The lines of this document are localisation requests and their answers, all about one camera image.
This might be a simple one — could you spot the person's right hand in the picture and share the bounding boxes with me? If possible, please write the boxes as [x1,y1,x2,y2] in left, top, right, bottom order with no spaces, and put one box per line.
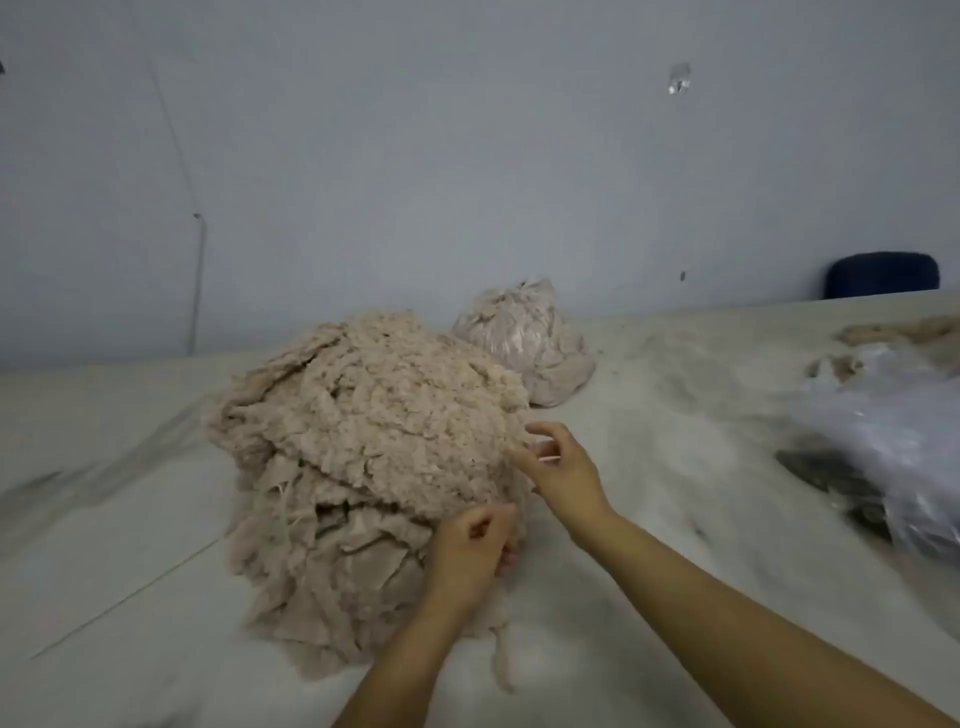
[510,420,620,549]

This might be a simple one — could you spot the person's left forearm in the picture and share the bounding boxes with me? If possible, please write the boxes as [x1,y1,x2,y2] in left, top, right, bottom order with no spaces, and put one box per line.
[333,597,470,728]

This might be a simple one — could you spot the beige fur pile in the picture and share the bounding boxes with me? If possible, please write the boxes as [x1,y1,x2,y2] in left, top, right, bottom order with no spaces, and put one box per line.
[810,312,960,380]

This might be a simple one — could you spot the person's right forearm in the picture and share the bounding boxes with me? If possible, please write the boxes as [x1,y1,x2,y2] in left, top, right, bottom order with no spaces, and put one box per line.
[577,510,960,728]

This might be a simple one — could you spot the clear bag of beige scraps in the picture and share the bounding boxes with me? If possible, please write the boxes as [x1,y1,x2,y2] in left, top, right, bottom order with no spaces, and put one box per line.
[451,276,599,410]

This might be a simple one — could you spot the person's left hand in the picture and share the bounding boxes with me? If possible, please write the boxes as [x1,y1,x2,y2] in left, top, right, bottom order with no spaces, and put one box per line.
[424,502,524,620]

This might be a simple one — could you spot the large pile beige fabric scraps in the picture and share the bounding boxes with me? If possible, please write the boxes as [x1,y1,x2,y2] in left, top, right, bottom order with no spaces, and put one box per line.
[205,310,536,677]

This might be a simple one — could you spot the large clear plastic bag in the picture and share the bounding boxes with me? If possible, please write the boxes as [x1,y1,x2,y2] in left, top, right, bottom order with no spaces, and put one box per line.
[780,345,960,564]

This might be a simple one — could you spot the blue chair back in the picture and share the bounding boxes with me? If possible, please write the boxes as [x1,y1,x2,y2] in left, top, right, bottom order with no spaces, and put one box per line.
[823,250,942,300]

